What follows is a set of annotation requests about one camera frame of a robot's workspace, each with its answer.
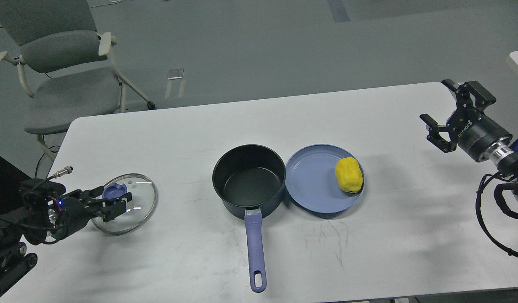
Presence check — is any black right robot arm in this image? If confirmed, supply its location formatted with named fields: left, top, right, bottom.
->
left=419, top=79, right=518, bottom=258

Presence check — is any glass pot lid blue knob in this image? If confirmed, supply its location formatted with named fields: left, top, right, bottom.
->
left=89, top=173, right=159, bottom=236

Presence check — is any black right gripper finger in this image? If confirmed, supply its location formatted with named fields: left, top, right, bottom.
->
left=419, top=113, right=459, bottom=153
left=441, top=79, right=497, bottom=122

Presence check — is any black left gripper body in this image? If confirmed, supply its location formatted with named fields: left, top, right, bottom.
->
left=48, top=190, right=98, bottom=240

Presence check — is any blue round plate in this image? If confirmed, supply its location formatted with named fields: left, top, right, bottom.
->
left=286, top=144, right=365, bottom=215

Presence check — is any black box at left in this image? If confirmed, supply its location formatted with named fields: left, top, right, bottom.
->
left=0, top=152, right=43, bottom=247

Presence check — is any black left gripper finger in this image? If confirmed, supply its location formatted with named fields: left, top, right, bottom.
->
left=90, top=201, right=127, bottom=223
left=80, top=189, right=132, bottom=207

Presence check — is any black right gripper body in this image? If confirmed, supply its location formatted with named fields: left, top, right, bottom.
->
left=449, top=111, right=513, bottom=162

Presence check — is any yellow toy potato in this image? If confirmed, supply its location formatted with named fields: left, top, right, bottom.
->
left=334, top=157, right=364, bottom=194

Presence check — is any grey office chair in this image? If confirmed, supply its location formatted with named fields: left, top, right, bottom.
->
left=0, top=0, right=156, bottom=161

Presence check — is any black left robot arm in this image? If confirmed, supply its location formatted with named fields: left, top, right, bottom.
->
left=0, top=166, right=133, bottom=298

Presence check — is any blue saucepan with handle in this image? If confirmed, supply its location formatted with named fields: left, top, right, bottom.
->
left=211, top=144, right=286, bottom=293

